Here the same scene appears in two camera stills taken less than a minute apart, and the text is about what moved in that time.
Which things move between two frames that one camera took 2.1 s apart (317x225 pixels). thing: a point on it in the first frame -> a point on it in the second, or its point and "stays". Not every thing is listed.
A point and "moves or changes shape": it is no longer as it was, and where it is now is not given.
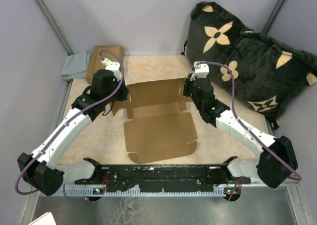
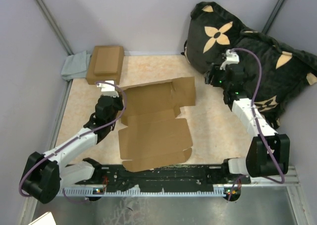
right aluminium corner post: (276, 10) stays
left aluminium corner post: (52, 20) stays
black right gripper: (186, 84) -> (214, 71)
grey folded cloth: (76, 66) stays
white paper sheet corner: (46, 218) stays
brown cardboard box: (158, 126) moves or changes shape
